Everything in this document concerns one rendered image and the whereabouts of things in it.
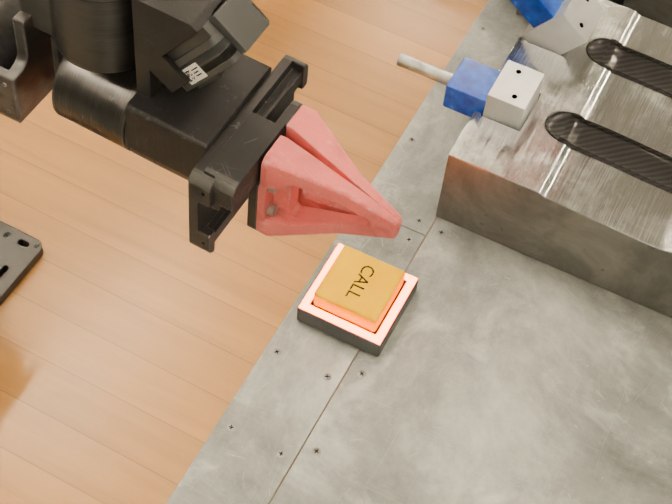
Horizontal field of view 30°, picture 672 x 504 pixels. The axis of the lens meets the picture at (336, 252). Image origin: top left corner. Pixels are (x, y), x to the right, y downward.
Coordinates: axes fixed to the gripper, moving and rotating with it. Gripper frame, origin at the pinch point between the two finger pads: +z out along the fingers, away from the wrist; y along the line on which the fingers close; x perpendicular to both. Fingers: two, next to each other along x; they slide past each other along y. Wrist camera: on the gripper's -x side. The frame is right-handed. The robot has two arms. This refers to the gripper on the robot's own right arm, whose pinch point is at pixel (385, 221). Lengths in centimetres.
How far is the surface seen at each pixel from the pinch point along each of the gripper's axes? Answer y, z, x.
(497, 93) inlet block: 37.2, -4.4, 28.5
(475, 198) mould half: 30.8, -2.2, 35.2
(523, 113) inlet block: 36.7, -1.5, 28.9
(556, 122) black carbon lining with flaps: 40, 1, 31
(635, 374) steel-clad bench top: 24.2, 17.2, 39.2
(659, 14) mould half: 64, 4, 37
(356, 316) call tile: 15.1, -5.7, 36.7
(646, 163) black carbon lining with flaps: 40, 10, 32
